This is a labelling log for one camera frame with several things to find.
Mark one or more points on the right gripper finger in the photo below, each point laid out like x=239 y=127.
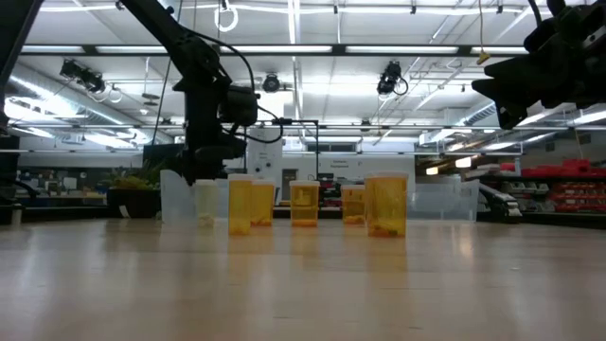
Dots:
x=506 y=90
x=516 y=68

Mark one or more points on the clear white pill bottle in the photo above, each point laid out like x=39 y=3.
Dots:
x=207 y=199

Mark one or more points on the narrow orange pill bottle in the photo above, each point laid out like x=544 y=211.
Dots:
x=240 y=203

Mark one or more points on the orange pill bottle white cap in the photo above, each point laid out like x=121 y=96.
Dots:
x=352 y=203
x=304 y=201
x=386 y=203
x=264 y=201

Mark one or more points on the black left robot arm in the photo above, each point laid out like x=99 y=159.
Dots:
x=189 y=52

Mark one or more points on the clear plastic bin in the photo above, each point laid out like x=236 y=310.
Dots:
x=172 y=199
x=445 y=201

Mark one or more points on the red storage bin rack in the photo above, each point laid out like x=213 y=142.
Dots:
x=575 y=166

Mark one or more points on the yellow hanging plug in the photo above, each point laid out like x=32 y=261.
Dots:
x=483 y=58

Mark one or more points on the black monitor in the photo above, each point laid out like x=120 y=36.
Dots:
x=161 y=156

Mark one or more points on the white equipment cabinet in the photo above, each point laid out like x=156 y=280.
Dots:
x=265 y=156

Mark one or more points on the potted green plant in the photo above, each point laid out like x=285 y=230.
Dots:
x=135 y=203

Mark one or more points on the black ceiling spotlight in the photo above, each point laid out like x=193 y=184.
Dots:
x=390 y=78
x=271 y=83
x=83 y=76

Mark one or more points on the black grey-tipped device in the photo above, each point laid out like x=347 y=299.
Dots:
x=497 y=203

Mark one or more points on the small distant red rack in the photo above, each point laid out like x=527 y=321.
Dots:
x=331 y=194

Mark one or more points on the cluttered background workbench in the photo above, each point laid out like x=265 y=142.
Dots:
x=61 y=184

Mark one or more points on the black beam with light strips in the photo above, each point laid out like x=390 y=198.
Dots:
x=338 y=49

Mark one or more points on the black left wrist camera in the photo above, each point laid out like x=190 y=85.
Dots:
x=239 y=106

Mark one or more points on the black metal frame stand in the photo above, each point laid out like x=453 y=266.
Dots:
x=303 y=121

